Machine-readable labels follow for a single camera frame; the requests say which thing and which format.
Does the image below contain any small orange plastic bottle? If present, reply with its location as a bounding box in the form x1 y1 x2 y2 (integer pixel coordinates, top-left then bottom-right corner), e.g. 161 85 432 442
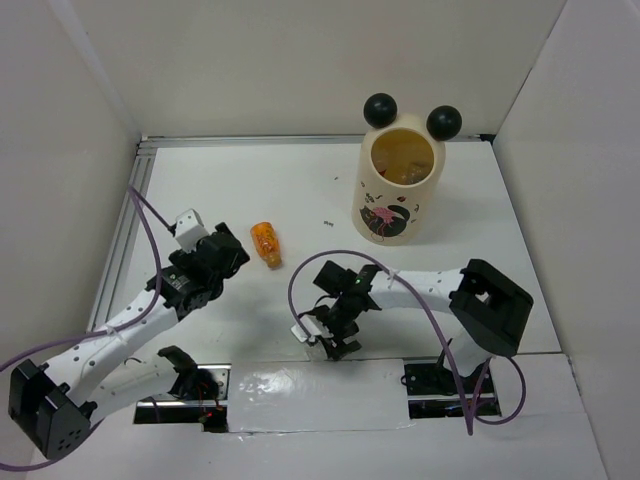
250 222 282 269

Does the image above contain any black label small bottle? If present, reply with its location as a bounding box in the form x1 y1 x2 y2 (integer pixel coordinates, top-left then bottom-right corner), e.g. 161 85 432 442
306 347 327 361

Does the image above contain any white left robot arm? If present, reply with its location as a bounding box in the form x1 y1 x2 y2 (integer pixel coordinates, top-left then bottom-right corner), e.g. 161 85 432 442
8 221 249 461

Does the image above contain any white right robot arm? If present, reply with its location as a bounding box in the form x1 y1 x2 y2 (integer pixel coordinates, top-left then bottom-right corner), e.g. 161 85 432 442
292 259 534 392

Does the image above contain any cream bin with black ears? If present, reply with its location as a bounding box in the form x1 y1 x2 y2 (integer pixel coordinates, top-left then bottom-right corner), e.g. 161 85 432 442
351 93 462 246

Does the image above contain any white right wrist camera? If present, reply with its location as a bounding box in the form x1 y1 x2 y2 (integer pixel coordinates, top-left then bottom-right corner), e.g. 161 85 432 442
290 314 333 345

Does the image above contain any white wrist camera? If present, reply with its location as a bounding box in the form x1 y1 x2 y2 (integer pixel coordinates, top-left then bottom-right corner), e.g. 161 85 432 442
290 314 333 345
174 209 209 252

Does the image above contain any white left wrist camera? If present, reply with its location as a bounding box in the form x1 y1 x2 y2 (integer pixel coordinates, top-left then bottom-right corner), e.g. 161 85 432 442
174 209 209 252

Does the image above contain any aluminium frame rail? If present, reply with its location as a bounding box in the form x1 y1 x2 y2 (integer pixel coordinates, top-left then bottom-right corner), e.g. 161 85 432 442
77 133 496 364

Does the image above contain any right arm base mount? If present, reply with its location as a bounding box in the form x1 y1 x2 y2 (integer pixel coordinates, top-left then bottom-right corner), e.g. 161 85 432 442
400 359 501 420

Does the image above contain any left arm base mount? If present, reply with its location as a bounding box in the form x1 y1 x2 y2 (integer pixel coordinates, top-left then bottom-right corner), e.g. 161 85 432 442
133 364 231 433

